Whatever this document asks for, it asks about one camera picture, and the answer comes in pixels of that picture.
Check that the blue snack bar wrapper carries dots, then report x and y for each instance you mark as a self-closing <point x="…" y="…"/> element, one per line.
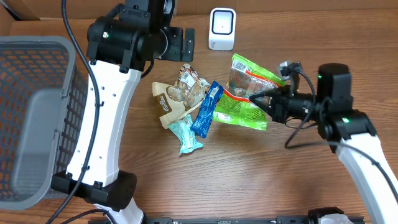
<point x="202" y="123"/>

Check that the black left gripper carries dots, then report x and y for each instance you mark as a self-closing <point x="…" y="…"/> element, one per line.
<point x="176" y="51"/>

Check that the white barcode scanner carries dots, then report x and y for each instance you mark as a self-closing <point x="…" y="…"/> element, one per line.
<point x="222" y="29"/>

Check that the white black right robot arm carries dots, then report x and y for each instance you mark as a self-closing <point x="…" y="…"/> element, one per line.
<point x="349" y="133"/>

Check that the light teal snack wrapper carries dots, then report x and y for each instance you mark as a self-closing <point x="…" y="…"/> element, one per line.
<point x="187" y="138"/>

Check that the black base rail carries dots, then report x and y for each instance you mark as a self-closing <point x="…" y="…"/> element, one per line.
<point x="277" y="220"/>

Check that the green Haribo gummy bag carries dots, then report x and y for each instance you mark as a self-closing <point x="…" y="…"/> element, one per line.
<point x="245" y="79"/>

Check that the grey plastic mesh basket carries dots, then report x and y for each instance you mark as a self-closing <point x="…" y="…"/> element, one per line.
<point x="43" y="97"/>

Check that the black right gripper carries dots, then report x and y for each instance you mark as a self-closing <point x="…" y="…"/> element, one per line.
<point x="275" y="106"/>

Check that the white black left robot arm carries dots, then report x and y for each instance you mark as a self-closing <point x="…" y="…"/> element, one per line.
<point x="122" y="48"/>

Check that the beige nut snack pouch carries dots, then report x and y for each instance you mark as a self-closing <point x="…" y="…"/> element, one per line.
<point x="174" y="102"/>

